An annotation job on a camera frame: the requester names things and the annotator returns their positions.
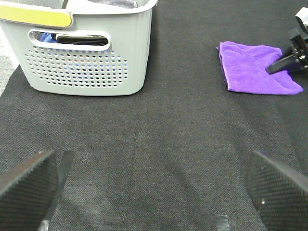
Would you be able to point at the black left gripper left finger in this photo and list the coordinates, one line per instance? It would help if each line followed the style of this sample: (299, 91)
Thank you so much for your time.
(30, 192)

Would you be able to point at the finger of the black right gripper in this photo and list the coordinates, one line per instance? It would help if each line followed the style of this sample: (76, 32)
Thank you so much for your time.
(278, 192)

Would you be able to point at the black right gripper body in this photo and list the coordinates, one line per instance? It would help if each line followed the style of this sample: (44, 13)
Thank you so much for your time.
(299, 41)

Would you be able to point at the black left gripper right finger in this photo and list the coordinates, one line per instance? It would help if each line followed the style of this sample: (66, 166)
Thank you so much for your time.
(287, 63)

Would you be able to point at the purple towel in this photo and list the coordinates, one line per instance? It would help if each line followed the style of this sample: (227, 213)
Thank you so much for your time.
(244, 70)

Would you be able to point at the grey perforated laundry basket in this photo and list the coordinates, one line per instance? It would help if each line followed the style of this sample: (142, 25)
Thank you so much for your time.
(118, 68)

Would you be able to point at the blue cloth in basket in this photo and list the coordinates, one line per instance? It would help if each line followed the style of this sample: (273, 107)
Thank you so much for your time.
(48, 38)

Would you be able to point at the dark folded cloth in basket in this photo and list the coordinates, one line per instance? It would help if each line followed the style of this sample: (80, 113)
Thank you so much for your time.
(81, 40)

